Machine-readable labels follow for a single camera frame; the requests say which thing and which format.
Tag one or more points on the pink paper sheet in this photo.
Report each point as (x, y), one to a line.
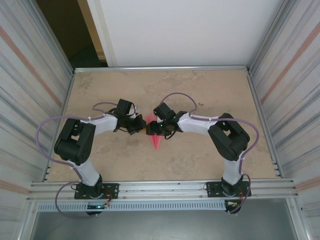
(156, 142)

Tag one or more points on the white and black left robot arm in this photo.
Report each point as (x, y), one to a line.
(75, 142)

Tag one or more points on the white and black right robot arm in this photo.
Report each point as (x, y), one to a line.
(195, 123)

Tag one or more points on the aluminium table edge bar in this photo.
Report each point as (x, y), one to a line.
(160, 68)

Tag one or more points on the aluminium table side bar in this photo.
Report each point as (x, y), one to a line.
(252, 87)
(67, 96)

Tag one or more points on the grey metal shelf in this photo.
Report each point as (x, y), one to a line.
(160, 227)

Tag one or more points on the long aluminium mounting rail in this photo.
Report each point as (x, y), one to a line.
(160, 190)

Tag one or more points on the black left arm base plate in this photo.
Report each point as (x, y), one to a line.
(113, 190)

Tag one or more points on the white door frame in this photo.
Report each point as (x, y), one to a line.
(101, 30)

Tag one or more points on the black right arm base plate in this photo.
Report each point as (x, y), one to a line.
(212, 187)

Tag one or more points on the aluminium frame post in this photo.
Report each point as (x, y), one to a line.
(52, 37)
(268, 37)

